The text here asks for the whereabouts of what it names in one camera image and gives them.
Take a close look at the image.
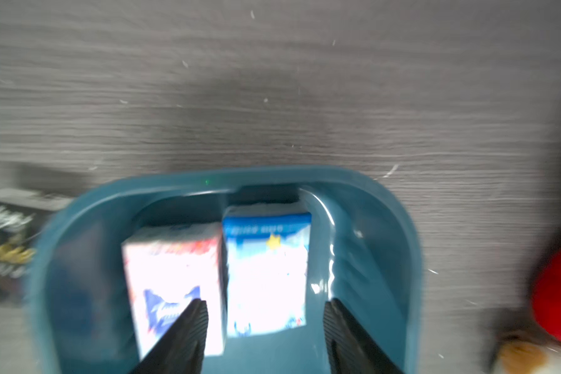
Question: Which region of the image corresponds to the teal plastic storage box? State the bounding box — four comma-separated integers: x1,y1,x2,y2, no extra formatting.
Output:
26,166,423,373

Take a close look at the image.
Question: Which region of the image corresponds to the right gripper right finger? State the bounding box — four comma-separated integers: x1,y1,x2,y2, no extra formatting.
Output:
324,299,403,374

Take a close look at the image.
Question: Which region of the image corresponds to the light blue bunny tissue pack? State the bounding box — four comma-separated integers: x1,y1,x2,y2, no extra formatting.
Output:
222,203,312,338

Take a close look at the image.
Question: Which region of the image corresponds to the black Face tissue pack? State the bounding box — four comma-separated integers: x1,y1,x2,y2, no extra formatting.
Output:
0,188,73,303

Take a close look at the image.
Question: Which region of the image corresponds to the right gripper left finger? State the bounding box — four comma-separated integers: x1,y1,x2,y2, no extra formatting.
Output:
130,299,209,374

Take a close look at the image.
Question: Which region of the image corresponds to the white plush toy dog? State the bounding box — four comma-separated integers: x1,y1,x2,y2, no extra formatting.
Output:
490,244,561,373

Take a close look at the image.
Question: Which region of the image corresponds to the pink white Tempo tissue pack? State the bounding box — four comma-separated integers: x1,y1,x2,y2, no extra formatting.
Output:
122,223,225,358

